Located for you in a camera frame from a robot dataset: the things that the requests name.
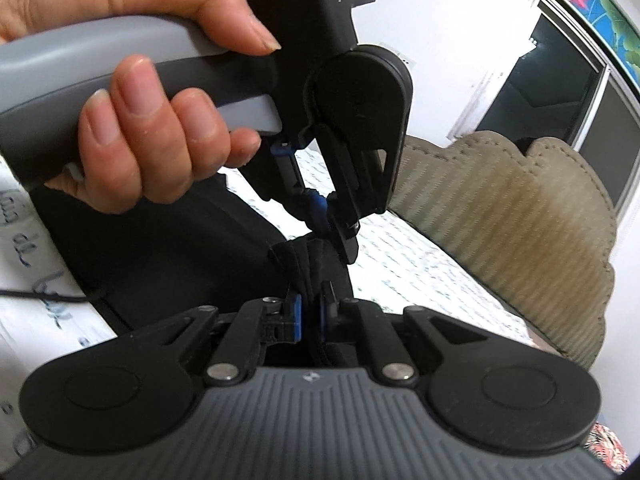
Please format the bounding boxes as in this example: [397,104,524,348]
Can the dark glass window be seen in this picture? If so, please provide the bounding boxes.
[474,0,640,217]

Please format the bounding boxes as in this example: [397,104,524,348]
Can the floral patterned cloth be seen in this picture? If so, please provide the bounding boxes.
[581,422,632,480]

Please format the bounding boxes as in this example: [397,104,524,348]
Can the black pants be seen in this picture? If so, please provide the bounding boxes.
[30,166,362,363]

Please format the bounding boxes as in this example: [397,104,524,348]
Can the lotus flower painting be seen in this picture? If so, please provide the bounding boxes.
[531,0,640,77]

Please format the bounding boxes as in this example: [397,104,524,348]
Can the olive quilted headboard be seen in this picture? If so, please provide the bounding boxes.
[387,129,619,377]

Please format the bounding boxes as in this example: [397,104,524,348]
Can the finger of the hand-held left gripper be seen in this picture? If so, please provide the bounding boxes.
[311,122,402,267]
[239,136,313,227]

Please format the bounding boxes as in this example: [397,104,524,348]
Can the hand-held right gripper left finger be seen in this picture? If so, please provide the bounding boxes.
[127,290,304,387]

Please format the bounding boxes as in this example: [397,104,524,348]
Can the thin black cable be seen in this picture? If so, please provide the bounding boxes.
[0,287,95,307]

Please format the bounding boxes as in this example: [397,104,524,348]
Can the white script-printed bedsheet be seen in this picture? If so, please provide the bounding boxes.
[0,145,546,480]

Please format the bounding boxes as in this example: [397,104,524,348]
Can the person's left hand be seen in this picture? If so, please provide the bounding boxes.
[0,0,282,217]

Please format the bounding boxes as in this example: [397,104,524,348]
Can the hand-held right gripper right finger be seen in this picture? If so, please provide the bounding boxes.
[318,282,495,387]

